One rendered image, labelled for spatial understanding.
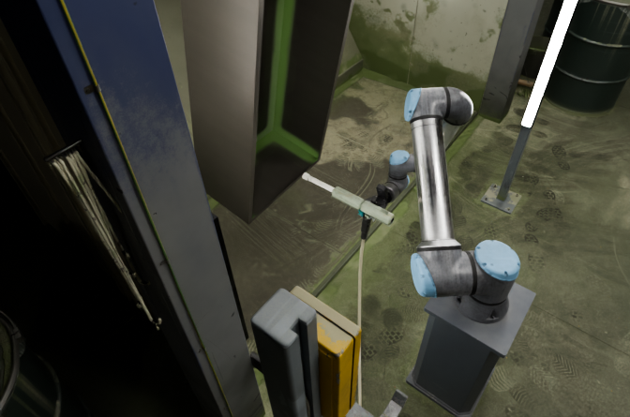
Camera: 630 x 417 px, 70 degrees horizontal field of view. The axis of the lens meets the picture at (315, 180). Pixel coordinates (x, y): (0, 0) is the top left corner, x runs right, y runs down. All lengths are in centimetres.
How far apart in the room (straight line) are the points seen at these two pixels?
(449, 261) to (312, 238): 129
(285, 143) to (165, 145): 171
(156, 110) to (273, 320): 50
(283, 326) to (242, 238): 221
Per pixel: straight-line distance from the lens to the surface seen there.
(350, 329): 65
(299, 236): 271
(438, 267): 156
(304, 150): 260
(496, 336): 177
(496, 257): 161
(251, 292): 251
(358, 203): 202
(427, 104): 166
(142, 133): 91
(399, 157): 217
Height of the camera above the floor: 212
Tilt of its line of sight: 43 degrees down
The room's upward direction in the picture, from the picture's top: 2 degrees counter-clockwise
